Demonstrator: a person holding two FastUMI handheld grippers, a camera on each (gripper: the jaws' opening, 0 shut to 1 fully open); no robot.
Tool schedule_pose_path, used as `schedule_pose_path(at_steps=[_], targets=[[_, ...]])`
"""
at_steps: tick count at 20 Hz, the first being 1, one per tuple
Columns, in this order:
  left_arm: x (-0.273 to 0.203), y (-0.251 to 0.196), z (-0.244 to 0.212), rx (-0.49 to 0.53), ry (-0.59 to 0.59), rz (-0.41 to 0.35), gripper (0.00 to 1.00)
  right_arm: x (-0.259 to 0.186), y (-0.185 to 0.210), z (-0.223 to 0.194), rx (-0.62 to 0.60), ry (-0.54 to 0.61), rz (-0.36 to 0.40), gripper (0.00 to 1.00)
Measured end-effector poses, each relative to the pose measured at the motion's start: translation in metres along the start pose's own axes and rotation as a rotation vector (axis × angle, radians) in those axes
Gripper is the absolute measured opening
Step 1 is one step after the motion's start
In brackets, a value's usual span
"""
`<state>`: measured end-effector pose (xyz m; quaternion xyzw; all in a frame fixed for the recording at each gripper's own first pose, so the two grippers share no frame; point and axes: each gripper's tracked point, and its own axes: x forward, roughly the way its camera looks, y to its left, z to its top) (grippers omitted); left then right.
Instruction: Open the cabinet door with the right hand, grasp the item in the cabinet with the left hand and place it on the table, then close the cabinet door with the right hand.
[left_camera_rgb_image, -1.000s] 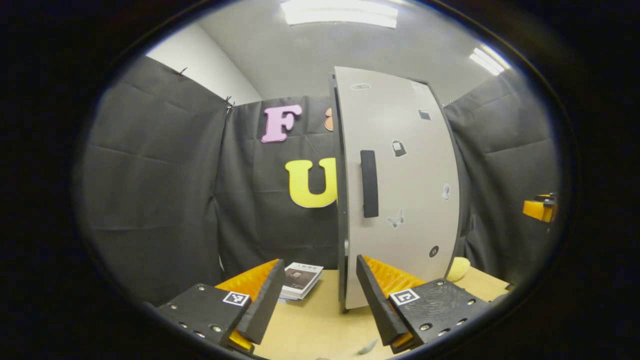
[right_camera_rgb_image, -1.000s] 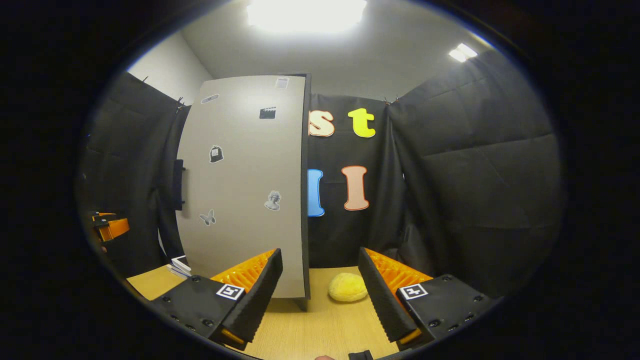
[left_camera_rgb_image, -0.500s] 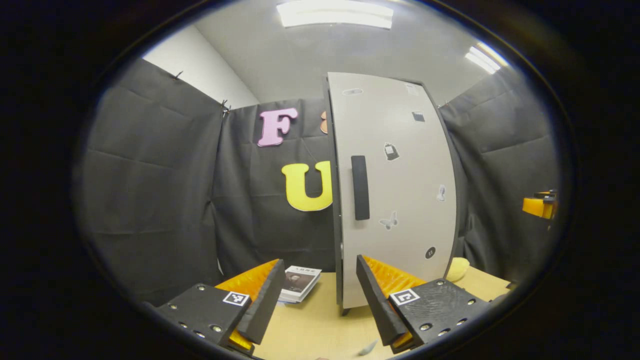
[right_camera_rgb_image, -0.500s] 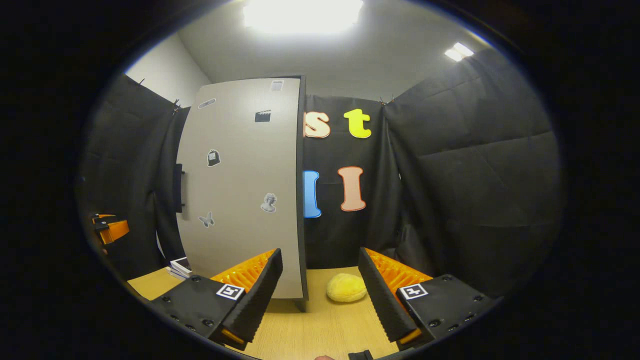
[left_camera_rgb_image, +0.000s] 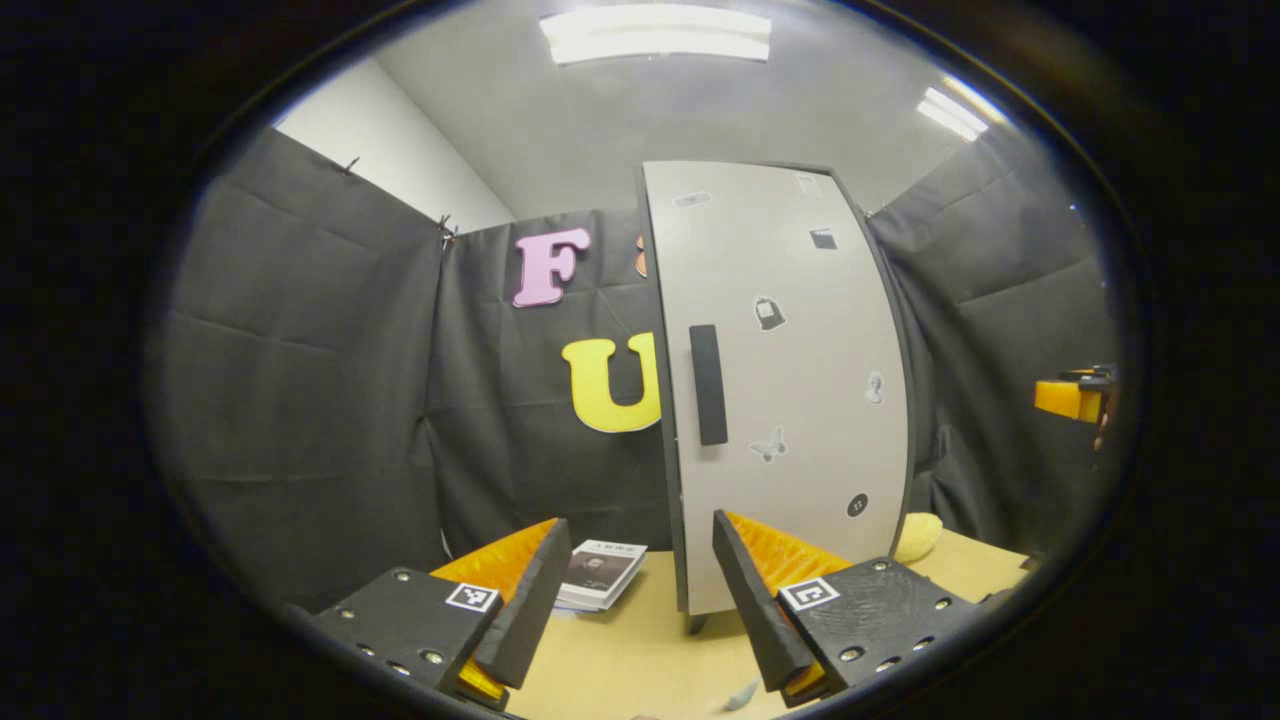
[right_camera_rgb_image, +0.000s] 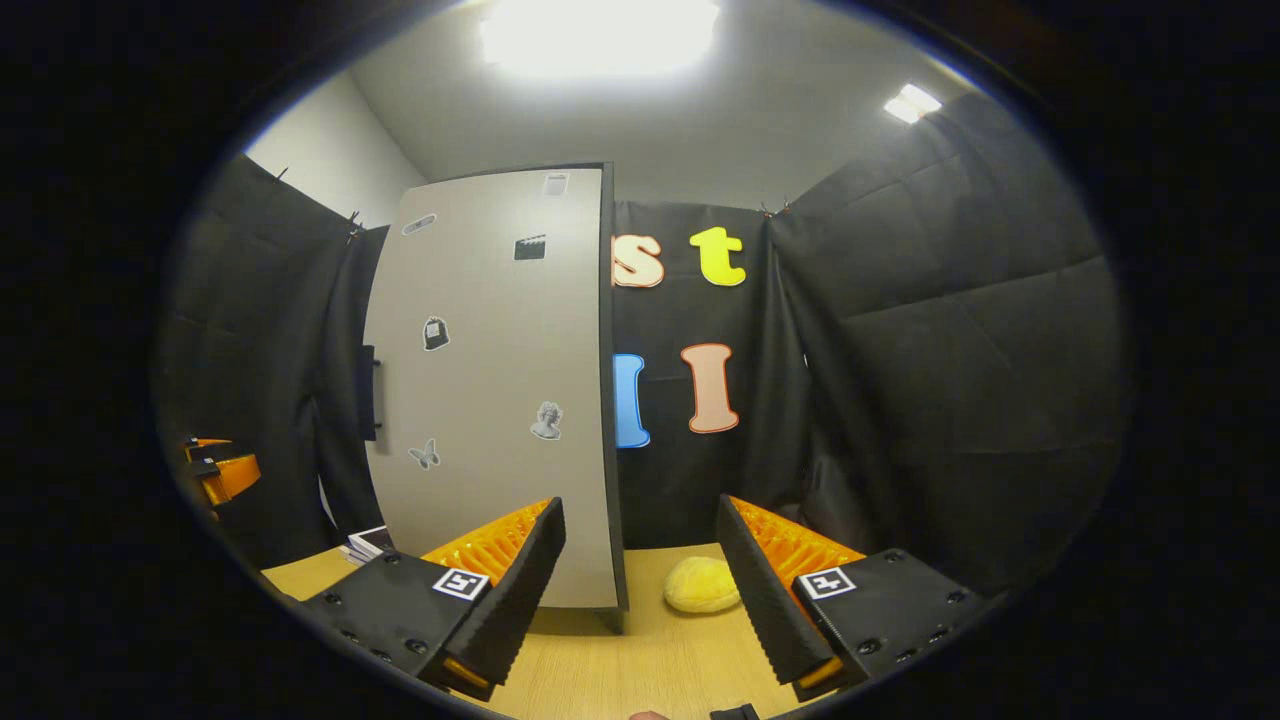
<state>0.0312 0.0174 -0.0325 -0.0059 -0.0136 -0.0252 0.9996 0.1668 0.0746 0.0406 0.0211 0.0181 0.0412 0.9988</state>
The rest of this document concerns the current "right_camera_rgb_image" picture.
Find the ceiling light panel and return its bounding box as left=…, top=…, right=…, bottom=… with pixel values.
left=480, top=0, right=721, bottom=79
left=884, top=84, right=943, bottom=125

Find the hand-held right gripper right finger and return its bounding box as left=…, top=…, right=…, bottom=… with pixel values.
left=716, top=494, right=986, bottom=703

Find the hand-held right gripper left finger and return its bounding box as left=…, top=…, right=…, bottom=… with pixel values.
left=300, top=497, right=568, bottom=701

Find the grey cabinet door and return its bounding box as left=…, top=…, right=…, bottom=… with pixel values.
left=362, top=165, right=616, bottom=611

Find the black backdrop cloth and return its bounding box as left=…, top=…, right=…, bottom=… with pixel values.
left=155, top=90, right=1131, bottom=596

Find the yellow plush toy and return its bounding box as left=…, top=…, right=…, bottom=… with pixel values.
left=663, top=556, right=743, bottom=614

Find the black cabinet door handle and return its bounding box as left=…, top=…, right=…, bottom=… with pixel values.
left=360, top=345, right=383, bottom=441

